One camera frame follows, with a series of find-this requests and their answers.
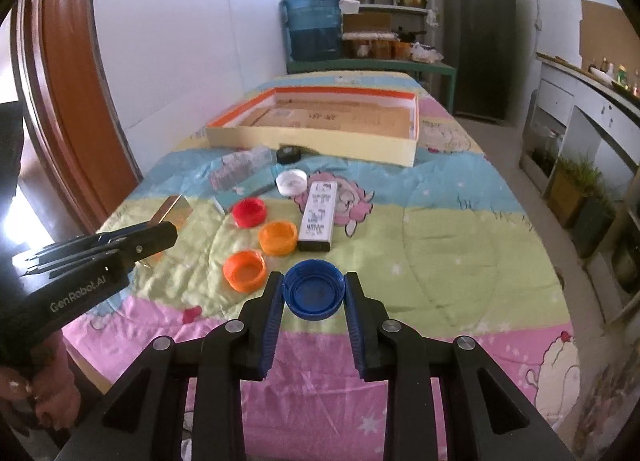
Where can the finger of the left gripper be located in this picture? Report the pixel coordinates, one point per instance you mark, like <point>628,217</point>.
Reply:
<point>80,249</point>
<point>145,240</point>

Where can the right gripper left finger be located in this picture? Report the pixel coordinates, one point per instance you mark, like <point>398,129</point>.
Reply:
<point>262,318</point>

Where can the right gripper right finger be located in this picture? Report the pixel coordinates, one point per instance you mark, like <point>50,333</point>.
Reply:
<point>364,317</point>

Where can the gold brown lighter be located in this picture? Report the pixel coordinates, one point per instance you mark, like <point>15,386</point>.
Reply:
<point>175,210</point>

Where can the dark orange bottle cap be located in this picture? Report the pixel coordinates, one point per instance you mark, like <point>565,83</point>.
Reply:
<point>245,271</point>

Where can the blue bottle cap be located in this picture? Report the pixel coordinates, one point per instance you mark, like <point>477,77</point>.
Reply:
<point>314,289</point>

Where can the teal bird lighter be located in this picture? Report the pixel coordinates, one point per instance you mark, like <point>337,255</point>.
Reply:
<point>226,200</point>

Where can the light orange bottle cap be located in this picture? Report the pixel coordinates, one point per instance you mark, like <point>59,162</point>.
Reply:
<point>278,238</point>

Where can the red bottle cap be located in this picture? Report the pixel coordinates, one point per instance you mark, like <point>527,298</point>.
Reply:
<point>249,212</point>

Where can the clear patterned lighter box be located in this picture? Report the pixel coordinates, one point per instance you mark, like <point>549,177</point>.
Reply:
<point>240,165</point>

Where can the white cartoon lighter box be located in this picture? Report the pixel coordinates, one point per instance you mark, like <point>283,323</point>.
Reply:
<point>315,230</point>

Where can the white bottle cap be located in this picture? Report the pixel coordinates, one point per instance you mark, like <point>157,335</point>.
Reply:
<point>292,183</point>

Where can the black round cap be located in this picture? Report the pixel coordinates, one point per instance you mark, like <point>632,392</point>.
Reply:
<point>288,155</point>

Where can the person's left hand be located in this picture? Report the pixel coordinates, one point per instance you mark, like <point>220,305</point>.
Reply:
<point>57,399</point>

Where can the shallow orange cardboard box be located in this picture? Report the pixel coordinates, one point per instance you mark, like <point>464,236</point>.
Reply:
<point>354,123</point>

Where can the green low bench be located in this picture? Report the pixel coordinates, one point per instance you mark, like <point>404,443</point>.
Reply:
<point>382,65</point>

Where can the blue water jug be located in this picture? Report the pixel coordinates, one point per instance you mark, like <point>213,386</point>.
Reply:
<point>314,29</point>

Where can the grey kitchen counter cabinet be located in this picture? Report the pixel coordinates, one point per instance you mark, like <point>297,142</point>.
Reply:
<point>581,150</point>

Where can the dark green refrigerator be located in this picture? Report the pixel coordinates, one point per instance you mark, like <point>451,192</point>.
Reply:
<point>479,41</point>

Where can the brown wooden door frame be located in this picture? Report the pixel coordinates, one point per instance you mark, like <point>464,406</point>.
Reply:
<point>76,166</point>

